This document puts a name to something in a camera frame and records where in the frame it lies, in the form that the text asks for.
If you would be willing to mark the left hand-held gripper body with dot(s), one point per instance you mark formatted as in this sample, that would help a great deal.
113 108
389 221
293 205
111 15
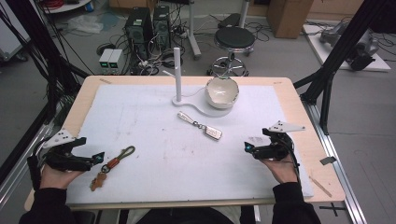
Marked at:
62 160

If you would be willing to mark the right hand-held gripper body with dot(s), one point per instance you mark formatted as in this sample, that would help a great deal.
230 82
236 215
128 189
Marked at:
275 151

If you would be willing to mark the white key stand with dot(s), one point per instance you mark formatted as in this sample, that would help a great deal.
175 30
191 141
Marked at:
177 77

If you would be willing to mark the person's left hand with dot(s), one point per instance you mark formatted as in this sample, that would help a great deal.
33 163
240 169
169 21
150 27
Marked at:
57 179

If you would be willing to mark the person's right hand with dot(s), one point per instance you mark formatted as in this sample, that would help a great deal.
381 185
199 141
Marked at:
283 171

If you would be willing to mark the grey tape piece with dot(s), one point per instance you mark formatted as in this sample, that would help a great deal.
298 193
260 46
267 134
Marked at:
328 160

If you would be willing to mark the thin wooden stick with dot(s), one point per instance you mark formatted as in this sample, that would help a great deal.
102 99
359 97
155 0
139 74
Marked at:
320 186

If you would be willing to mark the white bowl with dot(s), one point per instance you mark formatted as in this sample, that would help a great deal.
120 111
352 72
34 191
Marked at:
221 93

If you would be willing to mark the white table mat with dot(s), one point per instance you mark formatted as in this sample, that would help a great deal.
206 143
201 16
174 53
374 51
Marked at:
162 168

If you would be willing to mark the black tape cross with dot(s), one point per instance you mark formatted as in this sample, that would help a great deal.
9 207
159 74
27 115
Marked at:
333 209

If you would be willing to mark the person's lap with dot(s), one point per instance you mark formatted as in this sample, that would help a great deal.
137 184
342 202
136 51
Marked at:
186 217

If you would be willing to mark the white power supply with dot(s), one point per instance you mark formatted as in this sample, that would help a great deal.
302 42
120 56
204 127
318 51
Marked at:
115 60
105 60

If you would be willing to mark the black round stool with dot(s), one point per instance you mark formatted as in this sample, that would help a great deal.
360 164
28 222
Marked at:
234 39

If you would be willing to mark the white platform board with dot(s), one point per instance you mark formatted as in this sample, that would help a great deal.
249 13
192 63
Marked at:
322 51

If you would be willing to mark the grey desk leg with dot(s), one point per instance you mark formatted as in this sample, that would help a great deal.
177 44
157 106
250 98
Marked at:
193 34

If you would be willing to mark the black computer tower green label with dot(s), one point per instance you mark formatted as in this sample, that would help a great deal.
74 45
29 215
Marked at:
137 31

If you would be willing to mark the clear plastic bag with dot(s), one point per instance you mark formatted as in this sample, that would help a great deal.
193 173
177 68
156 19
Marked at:
85 24

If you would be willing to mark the grey robot device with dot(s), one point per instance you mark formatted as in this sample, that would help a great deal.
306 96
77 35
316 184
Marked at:
362 49

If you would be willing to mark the cardboard box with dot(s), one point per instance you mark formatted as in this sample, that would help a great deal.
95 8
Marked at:
288 17

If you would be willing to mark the round white table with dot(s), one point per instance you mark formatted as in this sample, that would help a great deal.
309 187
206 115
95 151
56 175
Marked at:
68 6

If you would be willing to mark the aluminium frame rail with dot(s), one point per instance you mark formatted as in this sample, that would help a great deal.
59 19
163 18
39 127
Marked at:
18 174
342 174

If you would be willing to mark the black metal frame stand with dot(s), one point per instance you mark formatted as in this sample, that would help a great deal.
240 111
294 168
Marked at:
342 46
46 56

